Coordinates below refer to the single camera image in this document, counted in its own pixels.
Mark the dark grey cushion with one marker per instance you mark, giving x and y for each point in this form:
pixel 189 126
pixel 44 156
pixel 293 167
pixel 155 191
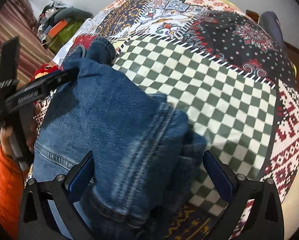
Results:
pixel 68 14

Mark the patchwork patterned bedspread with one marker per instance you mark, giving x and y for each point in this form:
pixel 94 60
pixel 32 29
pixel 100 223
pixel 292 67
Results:
pixel 212 61

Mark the orange box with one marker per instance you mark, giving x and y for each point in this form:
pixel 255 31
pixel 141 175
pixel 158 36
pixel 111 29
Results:
pixel 57 28

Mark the purple hanging bag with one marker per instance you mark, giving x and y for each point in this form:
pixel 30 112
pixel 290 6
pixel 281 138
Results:
pixel 270 23

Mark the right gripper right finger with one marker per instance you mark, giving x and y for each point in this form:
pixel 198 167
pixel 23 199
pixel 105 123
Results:
pixel 265 220

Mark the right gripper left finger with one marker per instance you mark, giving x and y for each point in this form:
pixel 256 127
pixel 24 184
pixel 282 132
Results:
pixel 36 219

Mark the blue denim jacket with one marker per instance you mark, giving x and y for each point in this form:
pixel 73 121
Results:
pixel 145 155

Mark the red plush toy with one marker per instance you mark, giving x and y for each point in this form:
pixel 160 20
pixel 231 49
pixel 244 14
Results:
pixel 44 70

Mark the orange left sleeve forearm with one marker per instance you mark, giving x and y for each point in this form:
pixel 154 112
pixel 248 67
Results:
pixel 11 188

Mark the left hand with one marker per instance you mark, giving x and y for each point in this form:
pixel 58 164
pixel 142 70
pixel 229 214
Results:
pixel 18 140

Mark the striped maroon curtain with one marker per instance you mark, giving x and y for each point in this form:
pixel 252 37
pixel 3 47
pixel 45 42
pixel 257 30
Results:
pixel 21 52

